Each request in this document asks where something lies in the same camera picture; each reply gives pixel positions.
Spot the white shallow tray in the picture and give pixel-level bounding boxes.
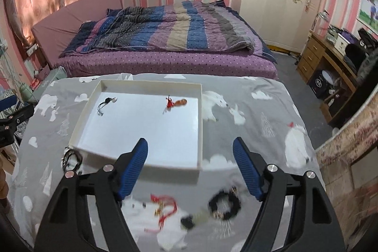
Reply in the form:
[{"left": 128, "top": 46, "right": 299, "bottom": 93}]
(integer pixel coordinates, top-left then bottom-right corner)
[{"left": 69, "top": 80, "right": 202, "bottom": 170}]

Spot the framed couple photo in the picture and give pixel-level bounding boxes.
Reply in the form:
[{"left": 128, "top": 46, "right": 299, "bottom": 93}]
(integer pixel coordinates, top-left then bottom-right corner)
[{"left": 357, "top": 0, "right": 377, "bottom": 34}]

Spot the grey polar bear tablecloth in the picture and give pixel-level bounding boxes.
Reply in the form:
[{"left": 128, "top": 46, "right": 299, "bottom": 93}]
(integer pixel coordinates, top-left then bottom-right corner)
[{"left": 9, "top": 73, "right": 320, "bottom": 251}]

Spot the black ruffled scrunchie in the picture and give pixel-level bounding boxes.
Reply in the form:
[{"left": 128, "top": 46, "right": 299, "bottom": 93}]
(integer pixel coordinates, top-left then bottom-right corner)
[{"left": 208, "top": 186, "right": 241, "bottom": 221}]

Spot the pink headboard cushion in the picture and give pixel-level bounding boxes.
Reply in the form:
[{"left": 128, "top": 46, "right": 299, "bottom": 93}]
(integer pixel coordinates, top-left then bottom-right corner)
[{"left": 31, "top": 0, "right": 122, "bottom": 67}]

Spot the pale jade pendant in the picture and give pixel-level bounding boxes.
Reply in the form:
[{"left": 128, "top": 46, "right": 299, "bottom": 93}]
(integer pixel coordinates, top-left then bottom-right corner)
[{"left": 180, "top": 209, "right": 210, "bottom": 231}]

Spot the black cord bracelet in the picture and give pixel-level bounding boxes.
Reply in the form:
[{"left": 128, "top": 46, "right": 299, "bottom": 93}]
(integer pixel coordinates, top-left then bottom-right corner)
[{"left": 61, "top": 146, "right": 84, "bottom": 174}]

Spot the white box on desk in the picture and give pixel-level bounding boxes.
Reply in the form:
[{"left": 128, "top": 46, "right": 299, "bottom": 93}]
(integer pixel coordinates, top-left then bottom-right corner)
[{"left": 334, "top": 34, "right": 350, "bottom": 56}]

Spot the purple dotted bed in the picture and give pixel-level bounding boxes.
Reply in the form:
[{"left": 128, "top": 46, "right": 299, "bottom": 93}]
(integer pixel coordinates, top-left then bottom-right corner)
[{"left": 52, "top": 33, "right": 278, "bottom": 79}]

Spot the striped quilt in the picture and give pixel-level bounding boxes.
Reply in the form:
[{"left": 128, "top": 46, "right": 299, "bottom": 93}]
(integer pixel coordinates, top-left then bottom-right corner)
[{"left": 60, "top": 1, "right": 262, "bottom": 57}]

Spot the desk lamp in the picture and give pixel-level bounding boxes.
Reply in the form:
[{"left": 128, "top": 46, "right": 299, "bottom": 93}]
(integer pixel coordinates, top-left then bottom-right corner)
[{"left": 311, "top": 10, "right": 329, "bottom": 32}]

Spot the wooden desk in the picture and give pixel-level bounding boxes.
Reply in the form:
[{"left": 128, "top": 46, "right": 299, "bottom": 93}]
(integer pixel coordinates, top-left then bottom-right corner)
[{"left": 297, "top": 32, "right": 357, "bottom": 127}]

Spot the orange gourd red cord pendant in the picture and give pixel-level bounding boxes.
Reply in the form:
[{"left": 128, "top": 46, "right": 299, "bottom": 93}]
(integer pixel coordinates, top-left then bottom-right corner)
[{"left": 163, "top": 95, "right": 188, "bottom": 113}]

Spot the black backpack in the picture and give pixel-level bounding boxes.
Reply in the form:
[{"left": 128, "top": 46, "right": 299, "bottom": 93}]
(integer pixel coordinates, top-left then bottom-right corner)
[{"left": 344, "top": 28, "right": 377, "bottom": 73}]

